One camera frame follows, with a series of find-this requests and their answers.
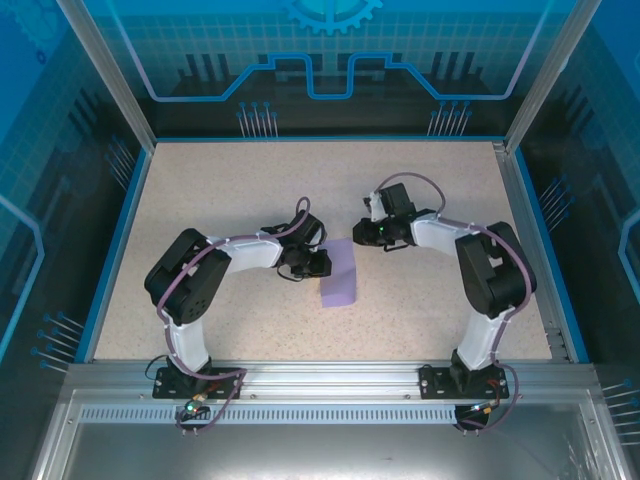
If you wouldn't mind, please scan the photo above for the blue table edge strip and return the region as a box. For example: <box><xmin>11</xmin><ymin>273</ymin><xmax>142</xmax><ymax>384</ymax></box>
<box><xmin>74</xmin><ymin>148</ymin><xmax>154</xmax><ymax>364</ymax></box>
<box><xmin>512</xmin><ymin>149</ymin><xmax>591</xmax><ymax>364</ymax></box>
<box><xmin>153</xmin><ymin>134</ymin><xmax>507</xmax><ymax>145</ymax></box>

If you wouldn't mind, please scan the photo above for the metal bottom tray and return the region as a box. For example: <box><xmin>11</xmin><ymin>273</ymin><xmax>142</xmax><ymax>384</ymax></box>
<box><xmin>29</xmin><ymin>389</ymin><xmax>624</xmax><ymax>480</ymax></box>

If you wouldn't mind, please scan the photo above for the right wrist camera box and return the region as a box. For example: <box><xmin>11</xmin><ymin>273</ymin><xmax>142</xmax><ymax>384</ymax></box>
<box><xmin>363</xmin><ymin>191</ymin><xmax>387</xmax><ymax>222</ymax></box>

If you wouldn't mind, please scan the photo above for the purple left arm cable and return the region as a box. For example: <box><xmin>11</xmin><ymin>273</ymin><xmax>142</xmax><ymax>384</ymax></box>
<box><xmin>155</xmin><ymin>196</ymin><xmax>312</xmax><ymax>435</ymax></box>

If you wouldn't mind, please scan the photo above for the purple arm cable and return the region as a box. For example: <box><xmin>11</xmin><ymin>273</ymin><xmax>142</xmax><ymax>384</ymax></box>
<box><xmin>155</xmin><ymin>196</ymin><xmax>312</xmax><ymax>435</ymax></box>
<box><xmin>374</xmin><ymin>172</ymin><xmax>535</xmax><ymax>435</ymax></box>

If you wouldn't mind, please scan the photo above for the aluminium frame beam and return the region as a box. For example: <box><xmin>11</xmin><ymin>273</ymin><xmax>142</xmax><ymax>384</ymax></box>
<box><xmin>64</xmin><ymin>358</ymin><xmax>599</xmax><ymax>401</ymax></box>

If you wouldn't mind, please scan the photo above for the aluminium side rail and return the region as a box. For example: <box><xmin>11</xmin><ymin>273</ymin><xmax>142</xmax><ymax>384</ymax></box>
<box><xmin>492</xmin><ymin>141</ymin><xmax>571</xmax><ymax>362</ymax></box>

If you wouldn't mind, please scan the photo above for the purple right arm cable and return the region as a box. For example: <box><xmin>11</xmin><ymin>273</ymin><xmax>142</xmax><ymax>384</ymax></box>
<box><xmin>374</xmin><ymin>172</ymin><xmax>535</xmax><ymax>435</ymax></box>

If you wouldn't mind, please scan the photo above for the slotted metal cable duct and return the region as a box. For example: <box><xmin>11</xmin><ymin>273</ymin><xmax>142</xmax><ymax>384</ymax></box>
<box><xmin>78</xmin><ymin>405</ymin><xmax>460</xmax><ymax>422</ymax></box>

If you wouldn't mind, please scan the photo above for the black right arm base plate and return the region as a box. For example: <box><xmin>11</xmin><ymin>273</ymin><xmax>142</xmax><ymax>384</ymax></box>
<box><xmin>418</xmin><ymin>364</ymin><xmax>507</xmax><ymax>400</ymax></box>

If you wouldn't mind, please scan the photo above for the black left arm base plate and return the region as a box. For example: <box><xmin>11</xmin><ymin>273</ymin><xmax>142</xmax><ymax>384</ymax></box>
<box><xmin>152</xmin><ymin>366</ymin><xmax>245</xmax><ymax>400</ymax></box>

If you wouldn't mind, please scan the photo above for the aluminium frame post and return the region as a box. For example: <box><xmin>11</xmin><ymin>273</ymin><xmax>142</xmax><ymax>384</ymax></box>
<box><xmin>55</xmin><ymin>0</ymin><xmax>157</xmax><ymax>152</ymax></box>
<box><xmin>503</xmin><ymin>0</ymin><xmax>604</xmax><ymax>152</ymax></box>

